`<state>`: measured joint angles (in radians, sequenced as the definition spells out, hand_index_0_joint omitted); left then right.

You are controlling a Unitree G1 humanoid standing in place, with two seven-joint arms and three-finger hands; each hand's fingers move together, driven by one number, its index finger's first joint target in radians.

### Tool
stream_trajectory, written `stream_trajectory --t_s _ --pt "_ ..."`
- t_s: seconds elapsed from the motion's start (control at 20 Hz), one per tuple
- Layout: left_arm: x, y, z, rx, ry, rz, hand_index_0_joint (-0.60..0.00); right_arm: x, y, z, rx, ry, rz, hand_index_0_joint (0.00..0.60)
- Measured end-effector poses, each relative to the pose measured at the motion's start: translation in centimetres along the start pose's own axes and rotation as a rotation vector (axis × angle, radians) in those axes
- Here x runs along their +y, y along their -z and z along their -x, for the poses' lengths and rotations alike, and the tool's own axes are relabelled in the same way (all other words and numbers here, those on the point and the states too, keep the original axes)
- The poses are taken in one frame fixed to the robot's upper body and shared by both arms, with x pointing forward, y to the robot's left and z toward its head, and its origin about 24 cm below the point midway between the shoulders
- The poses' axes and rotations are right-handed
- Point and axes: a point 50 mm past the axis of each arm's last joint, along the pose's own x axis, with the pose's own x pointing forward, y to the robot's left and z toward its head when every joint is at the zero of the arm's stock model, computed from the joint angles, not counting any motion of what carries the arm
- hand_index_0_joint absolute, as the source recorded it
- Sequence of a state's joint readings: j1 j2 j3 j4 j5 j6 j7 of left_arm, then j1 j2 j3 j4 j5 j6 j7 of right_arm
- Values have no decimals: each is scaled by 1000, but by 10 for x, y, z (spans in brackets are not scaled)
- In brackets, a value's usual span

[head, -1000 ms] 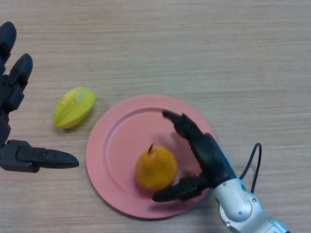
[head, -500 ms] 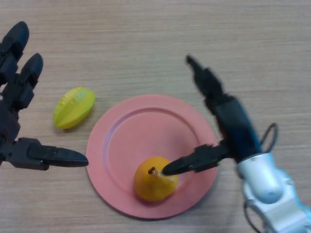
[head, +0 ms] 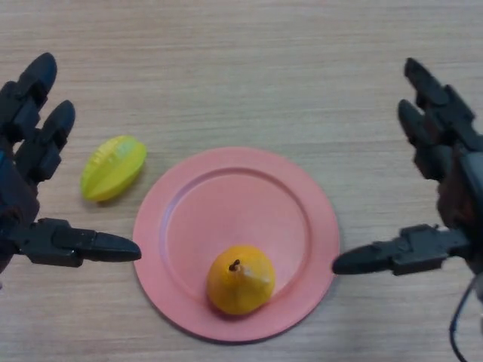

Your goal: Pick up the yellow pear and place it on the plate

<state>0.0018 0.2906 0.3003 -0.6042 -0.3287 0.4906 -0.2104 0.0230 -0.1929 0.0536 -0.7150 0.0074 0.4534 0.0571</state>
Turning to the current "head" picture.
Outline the pink round plate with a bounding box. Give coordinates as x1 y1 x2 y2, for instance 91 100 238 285
132 146 340 343

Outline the yellow orange pear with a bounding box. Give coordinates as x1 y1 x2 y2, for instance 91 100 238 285
206 244 276 316

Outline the yellow green starfruit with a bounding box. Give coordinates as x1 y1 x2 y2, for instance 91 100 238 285
81 134 147 202

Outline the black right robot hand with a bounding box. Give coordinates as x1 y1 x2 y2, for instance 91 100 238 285
331 57 483 299

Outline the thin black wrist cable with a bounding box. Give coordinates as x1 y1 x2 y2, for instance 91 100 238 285
448 277 477 362

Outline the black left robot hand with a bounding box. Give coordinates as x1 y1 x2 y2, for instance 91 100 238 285
0 52 143 268

